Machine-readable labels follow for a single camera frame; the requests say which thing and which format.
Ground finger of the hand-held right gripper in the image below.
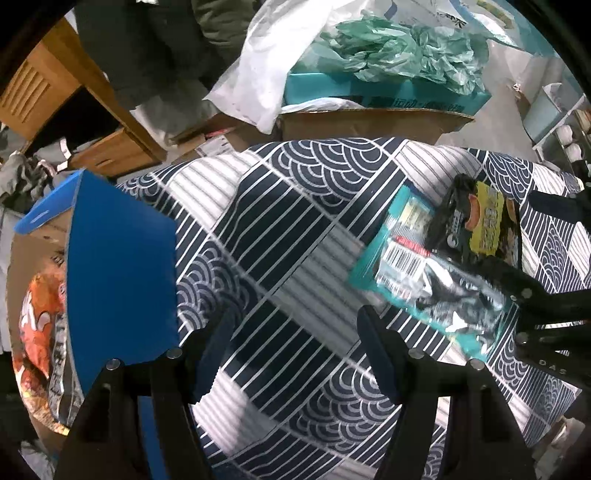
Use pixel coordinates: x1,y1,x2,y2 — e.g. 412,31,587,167
527,189,591,222
478,256,591,324

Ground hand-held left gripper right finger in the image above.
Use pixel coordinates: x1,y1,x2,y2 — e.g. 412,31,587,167
356,305,539,480

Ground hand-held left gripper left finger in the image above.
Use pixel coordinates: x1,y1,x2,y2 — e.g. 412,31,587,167
53,302,241,480

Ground black snack packet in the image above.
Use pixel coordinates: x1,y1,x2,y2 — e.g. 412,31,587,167
425,173,525,268

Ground teal snack packet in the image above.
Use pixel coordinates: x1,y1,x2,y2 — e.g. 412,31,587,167
347,185,518,363

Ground blue cardboard box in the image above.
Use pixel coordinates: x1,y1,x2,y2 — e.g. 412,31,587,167
7,168,181,480

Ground orange snack packet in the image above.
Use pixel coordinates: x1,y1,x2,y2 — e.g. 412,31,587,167
11,256,86,428

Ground white shelf rack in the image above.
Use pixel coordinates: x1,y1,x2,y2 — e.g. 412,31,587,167
531,95,591,171

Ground navy white patterned tablecloth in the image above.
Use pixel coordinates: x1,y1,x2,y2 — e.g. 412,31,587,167
115,137,591,480

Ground brown cardboard box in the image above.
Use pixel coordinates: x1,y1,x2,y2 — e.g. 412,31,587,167
277,107,476,146

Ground white teal printed bag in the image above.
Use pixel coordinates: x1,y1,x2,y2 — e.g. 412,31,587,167
383,0,555,56

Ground flattened cardboard pieces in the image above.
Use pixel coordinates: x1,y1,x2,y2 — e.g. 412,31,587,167
168,113,278,160

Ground teal cardboard box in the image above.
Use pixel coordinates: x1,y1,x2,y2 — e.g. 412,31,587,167
283,69,492,116

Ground light grey cloth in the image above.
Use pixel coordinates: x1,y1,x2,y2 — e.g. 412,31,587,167
134,90,222,144

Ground grey clothes pile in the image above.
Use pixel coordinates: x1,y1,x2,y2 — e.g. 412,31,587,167
0,152,61,213

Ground white plastic bag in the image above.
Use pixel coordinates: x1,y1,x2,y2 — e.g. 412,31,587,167
203,0,365,134

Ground dark jacket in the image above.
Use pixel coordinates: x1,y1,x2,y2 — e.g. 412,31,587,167
74,0,259,109

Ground wooden cabinet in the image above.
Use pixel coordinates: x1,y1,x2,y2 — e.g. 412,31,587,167
0,18,169,178

